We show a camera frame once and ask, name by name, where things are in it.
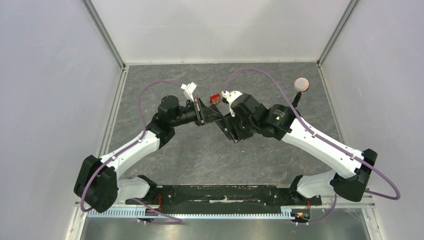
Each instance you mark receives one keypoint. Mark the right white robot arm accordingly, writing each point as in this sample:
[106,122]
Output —
[350,171]

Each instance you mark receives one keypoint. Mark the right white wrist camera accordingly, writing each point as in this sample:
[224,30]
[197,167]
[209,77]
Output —
[230,97]

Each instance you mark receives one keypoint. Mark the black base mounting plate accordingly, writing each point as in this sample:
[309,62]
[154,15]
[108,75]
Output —
[225,199]

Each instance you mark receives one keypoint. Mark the white toothed cable rail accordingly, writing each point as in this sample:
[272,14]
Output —
[143,213]

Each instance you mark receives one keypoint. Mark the red owl toy block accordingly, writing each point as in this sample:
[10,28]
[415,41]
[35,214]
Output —
[215,99]

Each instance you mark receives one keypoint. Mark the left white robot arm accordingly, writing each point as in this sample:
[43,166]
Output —
[98,183]

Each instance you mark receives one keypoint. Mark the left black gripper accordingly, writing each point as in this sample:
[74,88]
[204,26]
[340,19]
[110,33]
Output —
[203,114]

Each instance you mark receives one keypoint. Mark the black remote control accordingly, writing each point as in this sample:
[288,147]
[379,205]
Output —
[227,128]

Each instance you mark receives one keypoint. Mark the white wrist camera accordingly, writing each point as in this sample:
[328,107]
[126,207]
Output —
[188,90]
[230,97]

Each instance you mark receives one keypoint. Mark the black stand with round disc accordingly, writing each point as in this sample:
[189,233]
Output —
[301,85]

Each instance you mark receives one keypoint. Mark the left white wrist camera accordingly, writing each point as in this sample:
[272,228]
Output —
[188,90]

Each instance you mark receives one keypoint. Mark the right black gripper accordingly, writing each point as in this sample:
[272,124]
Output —
[232,127]

